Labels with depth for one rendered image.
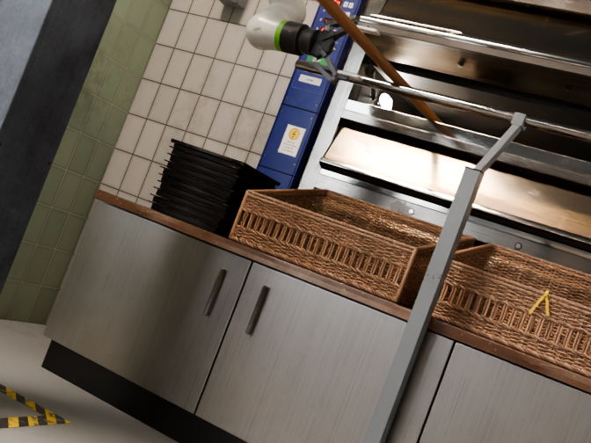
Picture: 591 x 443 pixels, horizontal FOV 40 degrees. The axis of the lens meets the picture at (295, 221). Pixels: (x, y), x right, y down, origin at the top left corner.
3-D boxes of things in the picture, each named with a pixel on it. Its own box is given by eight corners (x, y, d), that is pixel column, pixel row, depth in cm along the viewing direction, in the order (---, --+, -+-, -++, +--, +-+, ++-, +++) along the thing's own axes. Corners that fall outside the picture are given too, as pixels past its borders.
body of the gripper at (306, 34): (315, 32, 238) (342, 38, 233) (304, 59, 237) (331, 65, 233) (304, 21, 231) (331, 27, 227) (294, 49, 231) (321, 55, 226)
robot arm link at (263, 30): (241, 53, 244) (236, 19, 237) (265, 33, 251) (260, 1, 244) (280, 62, 237) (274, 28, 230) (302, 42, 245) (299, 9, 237)
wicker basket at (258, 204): (296, 264, 276) (324, 188, 278) (448, 322, 250) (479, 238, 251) (223, 237, 234) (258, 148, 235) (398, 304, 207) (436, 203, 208)
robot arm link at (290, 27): (273, 44, 232) (285, 14, 232) (291, 59, 242) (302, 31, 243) (291, 47, 229) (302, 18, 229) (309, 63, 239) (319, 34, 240)
